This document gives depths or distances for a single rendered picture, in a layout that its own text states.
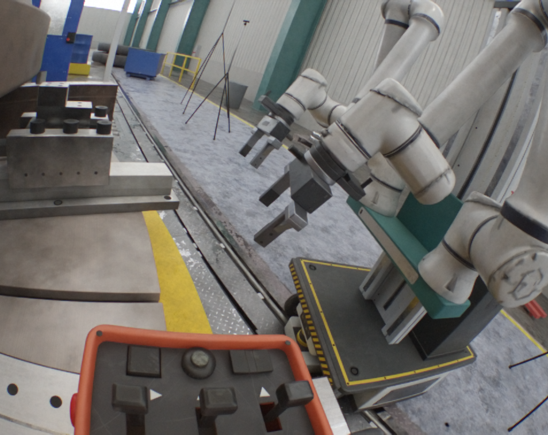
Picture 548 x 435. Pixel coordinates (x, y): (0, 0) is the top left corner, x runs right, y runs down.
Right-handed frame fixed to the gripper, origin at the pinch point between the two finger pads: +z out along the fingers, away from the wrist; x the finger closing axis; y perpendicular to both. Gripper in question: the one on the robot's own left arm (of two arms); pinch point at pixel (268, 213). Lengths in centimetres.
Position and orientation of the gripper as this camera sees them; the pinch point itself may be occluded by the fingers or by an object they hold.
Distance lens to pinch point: 53.0
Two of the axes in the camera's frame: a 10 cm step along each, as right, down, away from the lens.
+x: -0.3, 5.7, -8.2
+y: -7.3, -5.7, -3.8
